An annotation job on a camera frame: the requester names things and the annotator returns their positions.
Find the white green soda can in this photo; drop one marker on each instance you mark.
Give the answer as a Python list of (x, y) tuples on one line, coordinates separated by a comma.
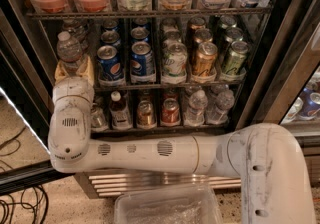
[(174, 63)]

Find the wire shelf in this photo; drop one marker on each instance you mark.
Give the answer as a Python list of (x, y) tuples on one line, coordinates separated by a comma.
[(161, 86), (148, 14)]

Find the open fridge glass door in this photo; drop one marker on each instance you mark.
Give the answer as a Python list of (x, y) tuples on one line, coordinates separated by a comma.
[(24, 157)]

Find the second row green can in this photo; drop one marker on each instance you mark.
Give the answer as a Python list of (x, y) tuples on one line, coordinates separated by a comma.
[(230, 35)]

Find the red can bottom shelf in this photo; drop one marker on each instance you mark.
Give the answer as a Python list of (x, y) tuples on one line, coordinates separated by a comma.
[(170, 114)]

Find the upper wire shelf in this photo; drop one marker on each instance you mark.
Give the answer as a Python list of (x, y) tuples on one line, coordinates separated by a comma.
[(148, 14)]

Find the clear water bottle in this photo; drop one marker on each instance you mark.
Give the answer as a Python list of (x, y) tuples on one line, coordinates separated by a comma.
[(72, 59), (76, 29)]

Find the right bottom water bottle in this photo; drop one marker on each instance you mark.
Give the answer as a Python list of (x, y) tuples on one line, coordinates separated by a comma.
[(218, 113)]

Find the second row pepsi can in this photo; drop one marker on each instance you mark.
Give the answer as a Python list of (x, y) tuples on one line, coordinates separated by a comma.
[(111, 38), (140, 34)]

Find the front left Pepsi can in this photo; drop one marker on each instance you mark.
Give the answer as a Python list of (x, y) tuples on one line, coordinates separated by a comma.
[(111, 68)]

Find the steel fridge vent grille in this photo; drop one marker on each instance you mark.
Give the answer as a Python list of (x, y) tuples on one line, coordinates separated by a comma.
[(116, 182)]

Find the second row right Pepsi can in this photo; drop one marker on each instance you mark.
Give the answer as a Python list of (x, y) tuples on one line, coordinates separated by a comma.
[(140, 34)]

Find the left bottom water bottle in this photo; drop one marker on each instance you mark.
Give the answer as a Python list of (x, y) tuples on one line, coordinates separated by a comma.
[(194, 114)]

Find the middle wire shelf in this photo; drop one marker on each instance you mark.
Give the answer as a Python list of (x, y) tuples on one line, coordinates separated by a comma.
[(161, 86)]

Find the brown tea bottle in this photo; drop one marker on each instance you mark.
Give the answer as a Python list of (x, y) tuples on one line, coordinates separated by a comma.
[(121, 118)]

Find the second row gold can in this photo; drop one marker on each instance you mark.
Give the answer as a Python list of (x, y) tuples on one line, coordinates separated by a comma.
[(202, 35)]

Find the gold soda can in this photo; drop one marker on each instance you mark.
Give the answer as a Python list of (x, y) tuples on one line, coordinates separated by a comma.
[(203, 62)]

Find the blue can behind glass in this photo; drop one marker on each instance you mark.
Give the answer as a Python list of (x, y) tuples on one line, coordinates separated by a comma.
[(311, 104)]

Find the clear plastic bin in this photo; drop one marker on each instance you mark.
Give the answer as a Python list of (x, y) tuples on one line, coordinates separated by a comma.
[(177, 204)]

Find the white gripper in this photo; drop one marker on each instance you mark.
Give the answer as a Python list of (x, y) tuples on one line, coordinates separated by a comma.
[(72, 86)]

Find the front right Pepsi can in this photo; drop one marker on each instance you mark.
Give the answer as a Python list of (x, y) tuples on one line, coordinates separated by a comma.
[(142, 67)]

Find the orange can bottom shelf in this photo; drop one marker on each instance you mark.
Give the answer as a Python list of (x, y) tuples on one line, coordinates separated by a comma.
[(145, 115)]

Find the second row left Pepsi can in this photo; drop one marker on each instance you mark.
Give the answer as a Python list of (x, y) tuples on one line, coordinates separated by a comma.
[(111, 38)]

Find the silver can bottom shelf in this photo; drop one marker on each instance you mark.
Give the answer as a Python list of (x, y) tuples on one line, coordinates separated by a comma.
[(98, 120)]

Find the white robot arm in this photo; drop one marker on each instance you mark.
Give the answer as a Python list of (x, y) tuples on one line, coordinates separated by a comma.
[(266, 157)]

